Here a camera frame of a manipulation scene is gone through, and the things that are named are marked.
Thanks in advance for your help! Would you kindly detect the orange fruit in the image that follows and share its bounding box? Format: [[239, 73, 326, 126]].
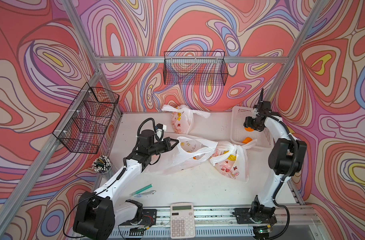
[[245, 127, 254, 132], [242, 137, 253, 145]]

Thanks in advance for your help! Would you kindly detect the cup of pens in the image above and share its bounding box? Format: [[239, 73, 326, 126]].
[[91, 155, 112, 174]]

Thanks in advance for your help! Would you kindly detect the black wire basket left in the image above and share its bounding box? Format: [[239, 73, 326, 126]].
[[52, 83, 119, 154]]

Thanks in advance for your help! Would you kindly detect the black wire basket back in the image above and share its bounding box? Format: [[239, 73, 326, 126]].
[[163, 50, 229, 86]]

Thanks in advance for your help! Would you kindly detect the white desk calculator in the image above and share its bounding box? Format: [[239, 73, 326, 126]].
[[170, 203, 196, 240]]

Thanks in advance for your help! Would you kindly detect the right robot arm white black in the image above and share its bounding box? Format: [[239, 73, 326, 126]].
[[244, 100, 307, 222]]

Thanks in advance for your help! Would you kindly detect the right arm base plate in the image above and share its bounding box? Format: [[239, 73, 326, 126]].
[[232, 208, 277, 225]]

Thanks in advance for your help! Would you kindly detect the white plastic fruit basket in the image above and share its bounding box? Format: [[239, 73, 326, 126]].
[[230, 106, 274, 150]]

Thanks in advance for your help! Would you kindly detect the green pen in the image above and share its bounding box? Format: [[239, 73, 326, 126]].
[[130, 184, 152, 197]]

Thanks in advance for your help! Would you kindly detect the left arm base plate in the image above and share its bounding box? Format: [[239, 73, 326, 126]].
[[119, 209, 157, 227]]

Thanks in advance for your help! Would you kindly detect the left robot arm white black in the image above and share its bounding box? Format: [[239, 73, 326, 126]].
[[72, 130, 179, 240]]

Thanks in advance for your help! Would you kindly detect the printed white plastic bag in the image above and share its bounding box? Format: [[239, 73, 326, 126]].
[[209, 138, 257, 183]]

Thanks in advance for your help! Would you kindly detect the black wire basket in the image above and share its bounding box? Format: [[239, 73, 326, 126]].
[[52, 83, 119, 154], [163, 50, 229, 86]]

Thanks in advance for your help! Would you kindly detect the orange fruit bottom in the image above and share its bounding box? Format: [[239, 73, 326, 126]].
[[242, 137, 253, 145]]

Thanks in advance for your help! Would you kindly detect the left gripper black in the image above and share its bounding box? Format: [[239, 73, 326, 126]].
[[147, 138, 179, 158]]

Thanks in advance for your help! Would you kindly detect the clear plastic bag bottom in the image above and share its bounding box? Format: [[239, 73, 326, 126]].
[[144, 136, 218, 176]]

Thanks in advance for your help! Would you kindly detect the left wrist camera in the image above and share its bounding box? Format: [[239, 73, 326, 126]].
[[156, 124, 166, 134]]

